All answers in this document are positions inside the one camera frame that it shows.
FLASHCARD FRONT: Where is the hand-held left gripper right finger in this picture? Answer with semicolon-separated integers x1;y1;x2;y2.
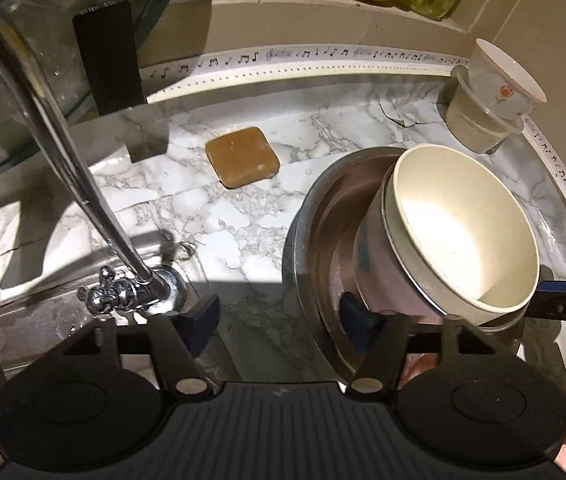
340;292;484;393

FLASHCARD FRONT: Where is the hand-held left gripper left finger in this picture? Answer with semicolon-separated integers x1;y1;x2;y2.
63;294;221;393

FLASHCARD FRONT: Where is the pink steel-lined cup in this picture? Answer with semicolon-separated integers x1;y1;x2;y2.
350;160;538;331

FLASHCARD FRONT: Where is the large stainless steel bowl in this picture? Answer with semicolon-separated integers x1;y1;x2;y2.
282;146;538;386

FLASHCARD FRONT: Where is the cream bowl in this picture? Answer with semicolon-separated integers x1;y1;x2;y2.
393;145;540;315

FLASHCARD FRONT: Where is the brown soap bar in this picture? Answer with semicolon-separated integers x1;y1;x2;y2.
205;127;281;190

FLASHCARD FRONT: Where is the stainless steel sink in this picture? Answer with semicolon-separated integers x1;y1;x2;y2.
0;280;204;480

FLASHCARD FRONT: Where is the clear plastic container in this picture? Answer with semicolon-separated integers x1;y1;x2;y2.
444;65;524;154

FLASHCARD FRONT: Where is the white floral cup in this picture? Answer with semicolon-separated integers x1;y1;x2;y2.
468;38;548;122

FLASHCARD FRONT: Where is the chrome faucet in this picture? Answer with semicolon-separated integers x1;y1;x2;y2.
0;0;189;318

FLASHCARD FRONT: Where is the glass pot lid black handle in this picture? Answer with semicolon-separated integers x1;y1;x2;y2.
0;0;211;181

